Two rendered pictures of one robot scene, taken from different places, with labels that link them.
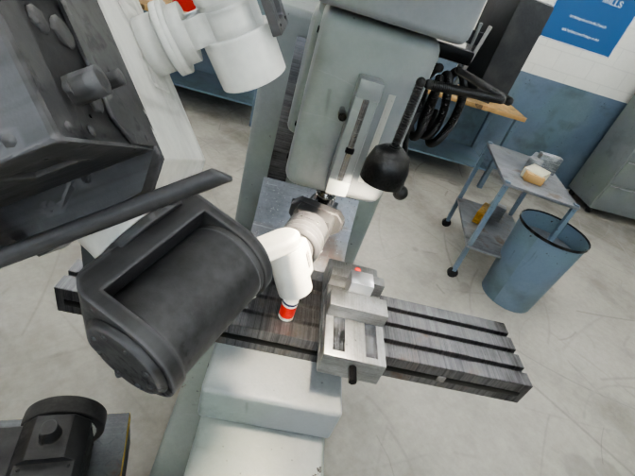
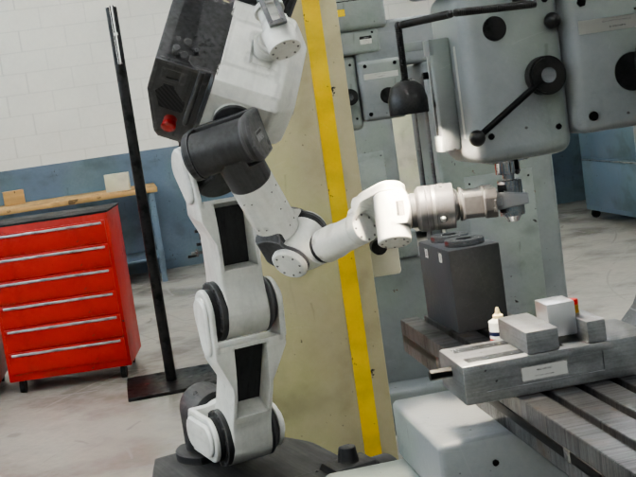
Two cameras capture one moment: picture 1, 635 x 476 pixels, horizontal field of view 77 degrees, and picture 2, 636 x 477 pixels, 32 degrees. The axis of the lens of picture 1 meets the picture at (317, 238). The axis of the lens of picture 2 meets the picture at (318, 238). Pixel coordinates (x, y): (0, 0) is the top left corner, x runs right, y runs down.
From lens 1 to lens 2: 2.11 m
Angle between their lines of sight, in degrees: 85
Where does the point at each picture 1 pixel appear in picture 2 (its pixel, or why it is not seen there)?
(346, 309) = (504, 325)
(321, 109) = not seen: hidden behind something
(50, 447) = (339, 465)
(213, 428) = (395, 464)
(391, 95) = (453, 47)
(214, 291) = (214, 131)
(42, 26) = (177, 40)
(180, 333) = (193, 140)
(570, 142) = not seen: outside the picture
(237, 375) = (425, 403)
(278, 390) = (431, 418)
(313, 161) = not seen: hidden behind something
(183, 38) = (258, 41)
